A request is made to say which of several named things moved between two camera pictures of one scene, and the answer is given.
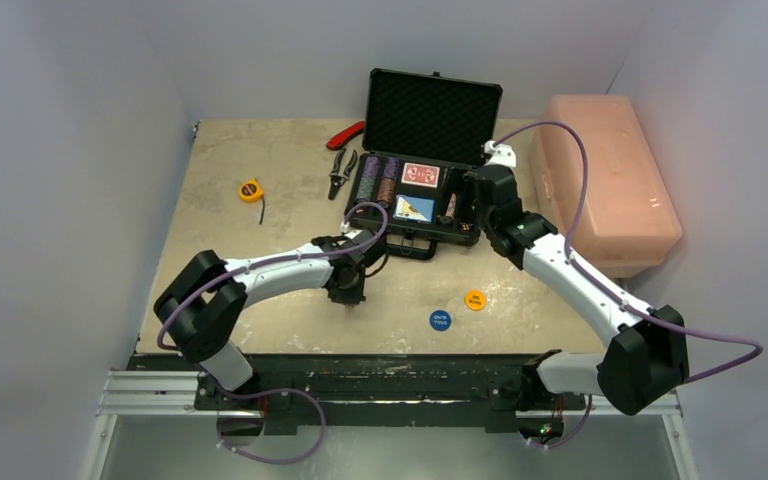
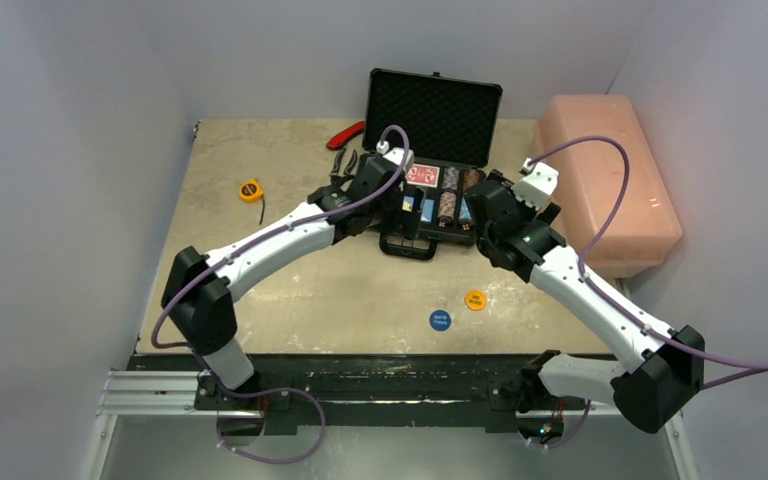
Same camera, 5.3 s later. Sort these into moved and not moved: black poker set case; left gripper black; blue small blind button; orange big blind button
Moved: left gripper black
Not moved: blue small blind button; orange big blind button; black poker set case
